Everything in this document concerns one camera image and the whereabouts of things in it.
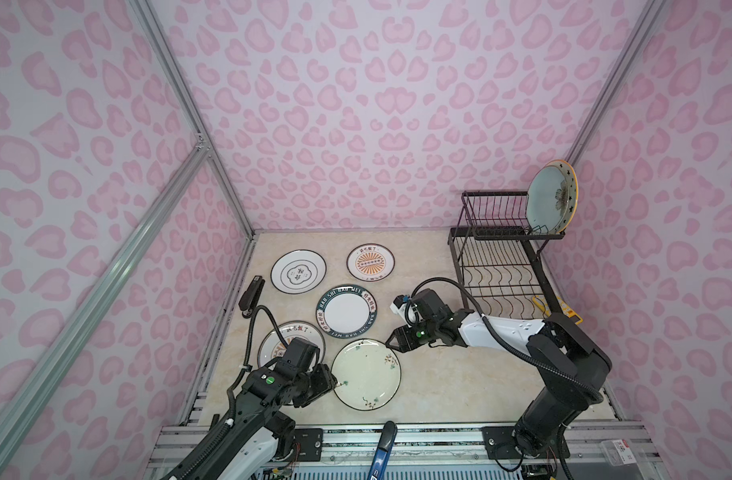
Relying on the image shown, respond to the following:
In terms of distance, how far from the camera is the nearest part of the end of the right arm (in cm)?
78

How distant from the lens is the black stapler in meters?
0.97

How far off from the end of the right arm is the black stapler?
505mm
